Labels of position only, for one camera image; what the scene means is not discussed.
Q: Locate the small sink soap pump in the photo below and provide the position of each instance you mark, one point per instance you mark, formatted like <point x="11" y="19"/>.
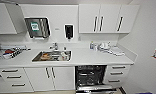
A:
<point x="64" y="48"/>

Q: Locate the small wall label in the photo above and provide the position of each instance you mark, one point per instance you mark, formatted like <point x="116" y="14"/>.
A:
<point x="57" y="29"/>

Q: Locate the white two-door base cabinet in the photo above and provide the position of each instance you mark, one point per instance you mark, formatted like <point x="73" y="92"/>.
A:
<point x="37" y="81"/>

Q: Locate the stack of white bowls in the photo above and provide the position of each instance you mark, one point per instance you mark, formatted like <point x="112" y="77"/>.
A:
<point x="104" y="47"/>

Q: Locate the stainless steel sink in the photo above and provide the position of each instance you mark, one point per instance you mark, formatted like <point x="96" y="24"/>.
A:
<point x="35" y="59"/>

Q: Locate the chrome faucet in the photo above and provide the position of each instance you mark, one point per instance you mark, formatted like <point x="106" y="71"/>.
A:
<point x="54" y="46"/>

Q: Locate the plate with orange food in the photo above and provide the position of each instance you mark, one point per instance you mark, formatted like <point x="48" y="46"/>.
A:
<point x="45" y="56"/>

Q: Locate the white cup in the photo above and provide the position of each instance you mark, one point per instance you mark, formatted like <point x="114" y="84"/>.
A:
<point x="63" y="55"/>

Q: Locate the black soap dispenser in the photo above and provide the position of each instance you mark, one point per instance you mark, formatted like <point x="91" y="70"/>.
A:
<point x="69" y="31"/>

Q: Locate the white drawer unit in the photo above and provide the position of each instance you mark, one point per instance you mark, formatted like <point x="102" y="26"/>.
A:
<point x="127" y="76"/>
<point x="27" y="81"/>

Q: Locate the dish soap bottle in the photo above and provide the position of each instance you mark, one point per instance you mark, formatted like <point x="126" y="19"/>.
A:
<point x="92" y="46"/>

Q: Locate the steel paper towel dispenser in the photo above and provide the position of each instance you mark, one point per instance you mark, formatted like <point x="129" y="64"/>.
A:
<point x="42" y="28"/>

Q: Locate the stainless steel dishwasher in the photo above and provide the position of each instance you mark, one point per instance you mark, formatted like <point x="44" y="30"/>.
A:
<point x="94" y="89"/>

